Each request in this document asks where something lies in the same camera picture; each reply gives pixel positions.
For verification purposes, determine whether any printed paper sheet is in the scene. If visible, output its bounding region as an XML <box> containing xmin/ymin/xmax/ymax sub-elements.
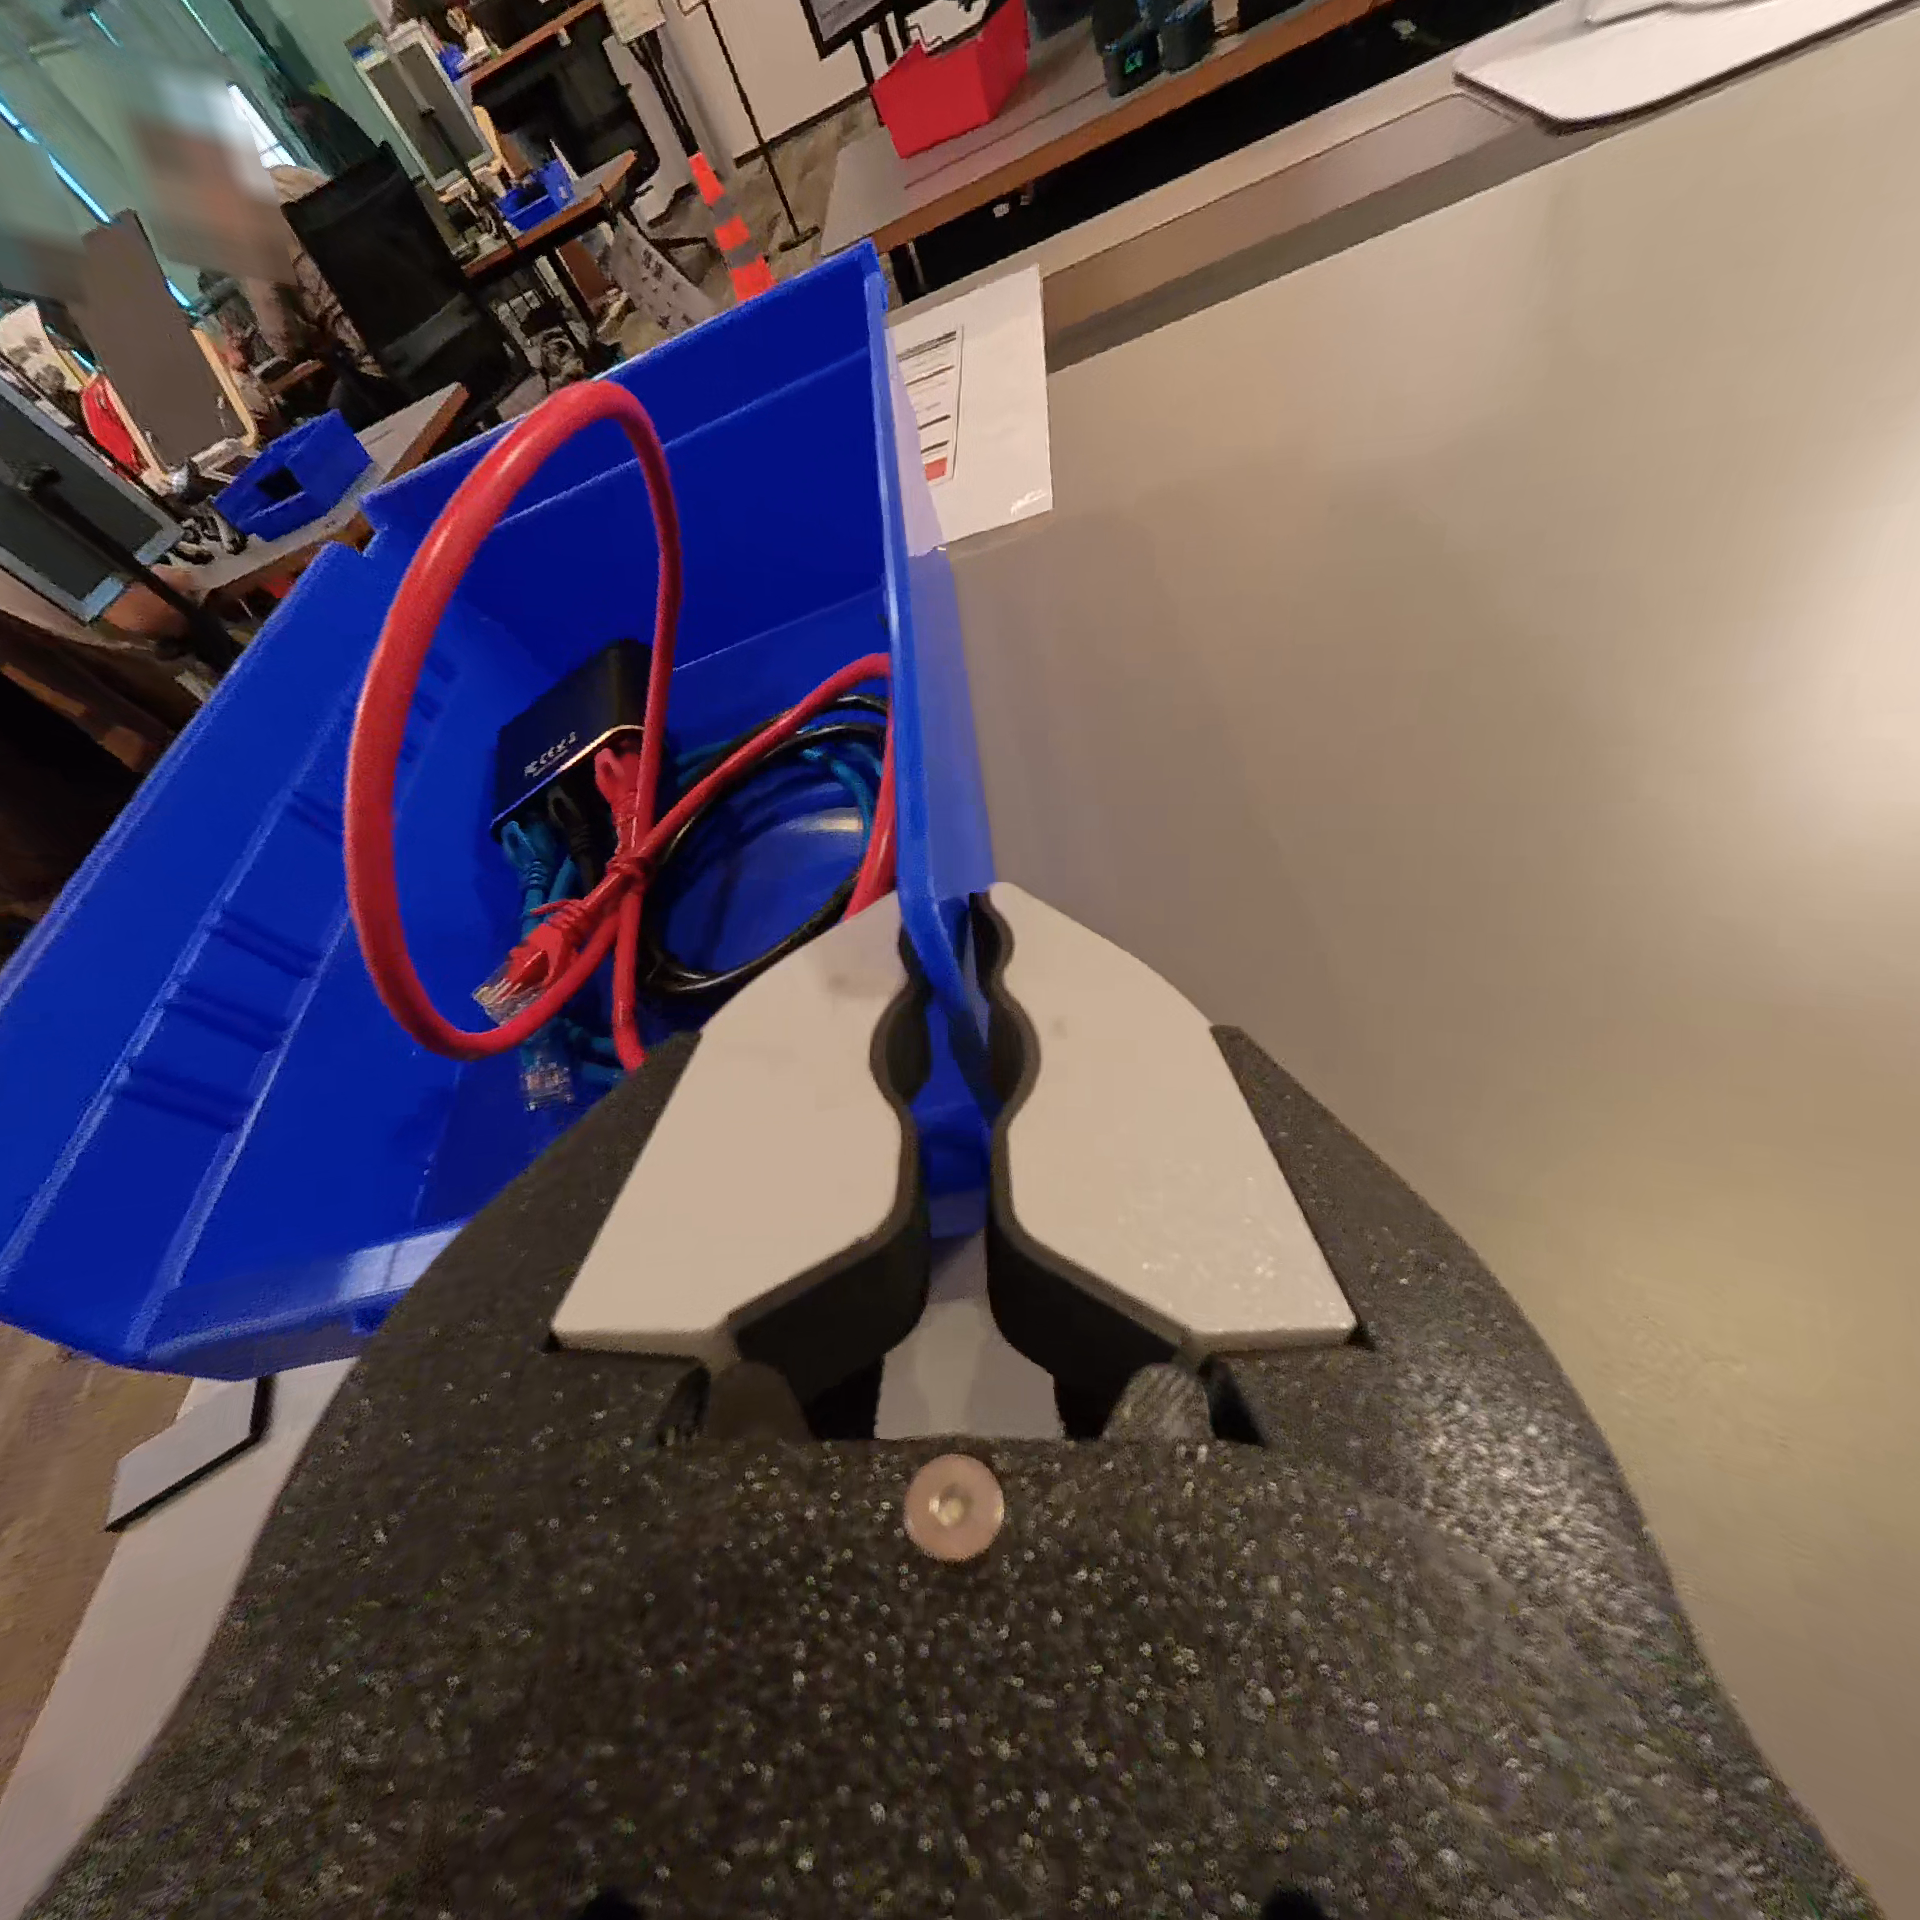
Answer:
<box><xmin>890</xmin><ymin>268</ymin><xmax>1057</xmax><ymax>547</ymax></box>

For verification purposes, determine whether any blue plastic bin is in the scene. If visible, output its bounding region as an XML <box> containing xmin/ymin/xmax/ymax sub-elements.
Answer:
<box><xmin>0</xmin><ymin>240</ymin><xmax>997</xmax><ymax>1378</ymax></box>

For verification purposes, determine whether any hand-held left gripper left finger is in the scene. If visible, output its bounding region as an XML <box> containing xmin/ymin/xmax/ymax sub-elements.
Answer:
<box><xmin>551</xmin><ymin>907</ymin><xmax>934</xmax><ymax>1397</ymax></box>

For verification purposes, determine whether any red plastic bin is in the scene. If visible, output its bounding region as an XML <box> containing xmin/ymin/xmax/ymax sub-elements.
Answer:
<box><xmin>871</xmin><ymin>0</ymin><xmax>1034</xmax><ymax>160</ymax></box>

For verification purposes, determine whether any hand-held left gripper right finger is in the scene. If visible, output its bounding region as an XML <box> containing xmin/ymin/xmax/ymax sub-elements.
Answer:
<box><xmin>971</xmin><ymin>883</ymin><xmax>1363</xmax><ymax>1419</ymax></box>

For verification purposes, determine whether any black network switch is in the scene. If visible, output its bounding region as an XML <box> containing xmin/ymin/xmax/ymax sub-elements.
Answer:
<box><xmin>489</xmin><ymin>639</ymin><xmax>682</xmax><ymax>845</ymax></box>

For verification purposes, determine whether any small blue bin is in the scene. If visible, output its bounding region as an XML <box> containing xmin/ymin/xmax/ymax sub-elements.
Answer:
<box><xmin>215</xmin><ymin>412</ymin><xmax>370</xmax><ymax>544</ymax></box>

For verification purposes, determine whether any black ethernet cable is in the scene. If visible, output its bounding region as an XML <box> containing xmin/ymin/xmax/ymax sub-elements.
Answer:
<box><xmin>546</xmin><ymin>695</ymin><xmax>897</xmax><ymax>1000</ymax></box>

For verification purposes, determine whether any grey side table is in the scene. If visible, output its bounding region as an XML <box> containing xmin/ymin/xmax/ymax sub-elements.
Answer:
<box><xmin>176</xmin><ymin>381</ymin><xmax>471</xmax><ymax>606</ymax></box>

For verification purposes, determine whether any black digital timer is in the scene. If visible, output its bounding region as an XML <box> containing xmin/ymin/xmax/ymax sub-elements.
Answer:
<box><xmin>1095</xmin><ymin>0</ymin><xmax>1213</xmax><ymax>101</ymax></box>

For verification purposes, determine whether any red ethernet cable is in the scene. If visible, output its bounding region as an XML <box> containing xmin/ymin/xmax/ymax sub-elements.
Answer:
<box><xmin>345</xmin><ymin>380</ymin><xmax>904</xmax><ymax>1064</ymax></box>

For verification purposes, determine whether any blue ethernet cable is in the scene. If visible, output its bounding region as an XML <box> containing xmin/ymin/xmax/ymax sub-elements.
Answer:
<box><xmin>497</xmin><ymin>717</ymin><xmax>897</xmax><ymax>1116</ymax></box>

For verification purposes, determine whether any black monitor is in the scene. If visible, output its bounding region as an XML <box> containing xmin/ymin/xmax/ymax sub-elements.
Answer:
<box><xmin>281</xmin><ymin>142</ymin><xmax>522</xmax><ymax>440</ymax></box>

